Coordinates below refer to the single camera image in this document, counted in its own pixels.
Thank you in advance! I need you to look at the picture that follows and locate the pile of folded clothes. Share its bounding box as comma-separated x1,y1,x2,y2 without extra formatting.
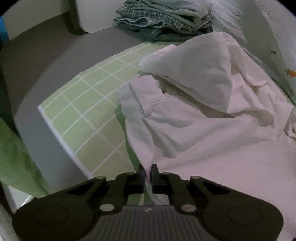
114,1,213,42

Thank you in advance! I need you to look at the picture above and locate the carrot print storage bag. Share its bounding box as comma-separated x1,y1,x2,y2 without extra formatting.
210,0,296,98

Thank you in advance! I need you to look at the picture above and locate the green cloth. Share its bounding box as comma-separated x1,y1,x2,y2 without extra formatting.
0,120,52,198

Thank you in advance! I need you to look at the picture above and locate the green grid bed sheet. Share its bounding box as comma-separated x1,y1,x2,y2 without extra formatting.
38,42,167,180

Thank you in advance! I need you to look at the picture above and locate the white garment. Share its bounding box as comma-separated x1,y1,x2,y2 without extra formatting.
118,32,295,240

